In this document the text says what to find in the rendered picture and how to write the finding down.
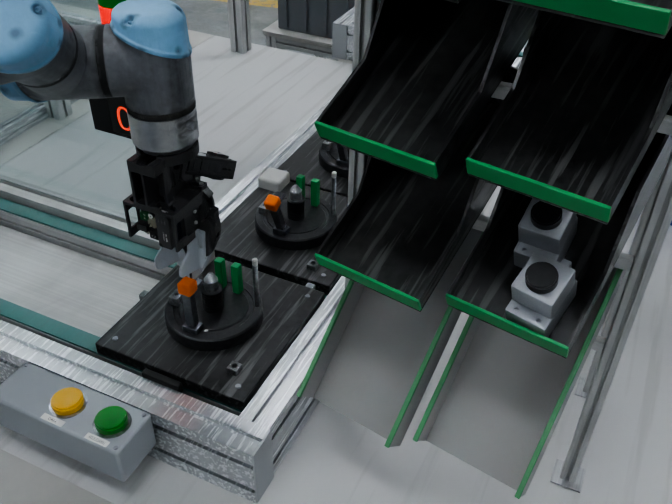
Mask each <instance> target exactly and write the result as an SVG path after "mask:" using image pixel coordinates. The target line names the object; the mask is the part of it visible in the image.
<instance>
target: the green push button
mask: <svg viewBox="0 0 672 504"><path fill-rule="evenodd" d="M94 423H95V427H96V430H97V431H98V432H99V433H101V434H103V435H114V434H117V433H119V432H121V431H122V430H123V429H124V428H125V427H126V426H127V424H128V416H127V412H126V410H125V409H124V408H122V407H120V406H109V407H106V408H104V409H102V410H101V411H99V412H98V413H97V415H96V416H95V419H94Z"/></svg>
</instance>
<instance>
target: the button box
mask: <svg viewBox="0 0 672 504"><path fill-rule="evenodd" d="M68 387H74V388H78V389H79V390H81V391H82V393H83V396H84V404H83V406H82V407H81V409H80V410H78V411H77V412H75V413H73V414H71V415H65V416H63V415H58V414H56V413H55V412H54V411H53V410H52V407H51V398H52V397H53V395H54V394H55V393H56V392H58V391H59V390H61V389H64V388H68ZM109 406H120V407H122V408H124V409H125V410H126V412H127V416H128V424H127V426H126V427H125V428H124V429H123V430H122V431H121V432H119V433H117V434H114V435H103V434H101V433H99V432H98V431H97V430H96V427H95V423H94V419H95V416H96V415H97V413H98V412H99V411H101V410H102V409H104V408H106V407H109ZM0 424H1V425H2V426H4V427H7V428H9V429H11V430H13V431H15V432H17V433H19V434H22V435H24V436H26V437H28V438H30V439H32V440H34V441H36V442H39V443H41V444H43V445H45V446H47V447H49V448H51V449H54V450H56V451H58V452H60V453H62V454H64V455H66V456H69V457H71V458H73V459H75V460H77V461H79V462H81V463H84V464H86V465H88V466H90V467H92V468H94V469H96V470H99V471H101V472H103V473H105V474H107V475H109V476H111V477H114V478H116V479H118V480H120V481H122V482H124V481H126V480H127V479H128V477H129V476H130V475H131V474H132V472H133V471H134V470H135V469H136V468H137V466H138V465H139V464H140V463H141V461H142V460H143V459H144V458H145V457H146V455H147V454H148V453H149V452H150V450H151V449H152V448H153V447H154V446H155V444H156V437H155V433H154V428H153V423H152V418H151V415H150V414H149V413H147V412H144V411H142V410H140V409H137V408H135V407H133V406H130V405H128V404H125V403H123V402H121V401H118V400H116V399H114V398H111V397H109V396H107V395H104V394H102V393H99V392H97V391H95V390H92V389H90V388H88V387H85V386H83V385H81V384H78V383H76V382H73V381H71V380H69V379H66V378H64V377H62V376H59V375H57V374H55V373H52V372H50V371H47V370H45V369H43V368H40V367H38V366H36V365H33V364H31V363H29V362H26V363H24V364H23V365H22V366H21V367H20V368H19V369H18V370H16V371H15V372H14V373H13V374H12V375H11V376H10V377H9V378H7V379H6V380H5V381H4V382H3V383H2V384H1V385H0Z"/></svg>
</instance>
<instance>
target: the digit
mask: <svg viewBox="0 0 672 504"><path fill-rule="evenodd" d="M107 99H108V105H109V110H110V115H111V121H112V126H113V131H114V132H117V133H121V134H124V135H128V136H131V133H130V127H129V121H128V116H127V110H126V109H127V108H126V103H125V98H121V97H114V98H107Z"/></svg>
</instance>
